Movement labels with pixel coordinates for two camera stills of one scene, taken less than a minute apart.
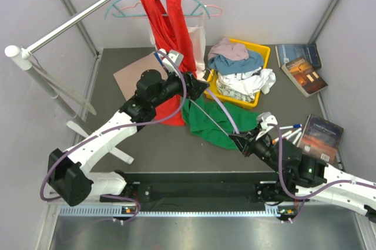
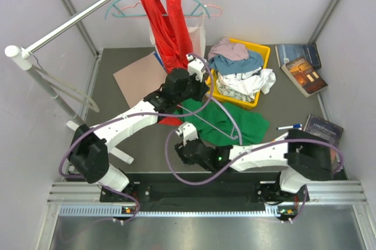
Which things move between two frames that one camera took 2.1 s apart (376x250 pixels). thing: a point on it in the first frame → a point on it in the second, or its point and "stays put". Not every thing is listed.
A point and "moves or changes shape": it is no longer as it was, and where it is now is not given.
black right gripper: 245,143 → 187,160
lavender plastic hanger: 225,110 moves or changes shape
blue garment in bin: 222,66 stays put
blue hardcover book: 285,53 stays put
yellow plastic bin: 212,91 stays put
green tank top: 207,120 stays put
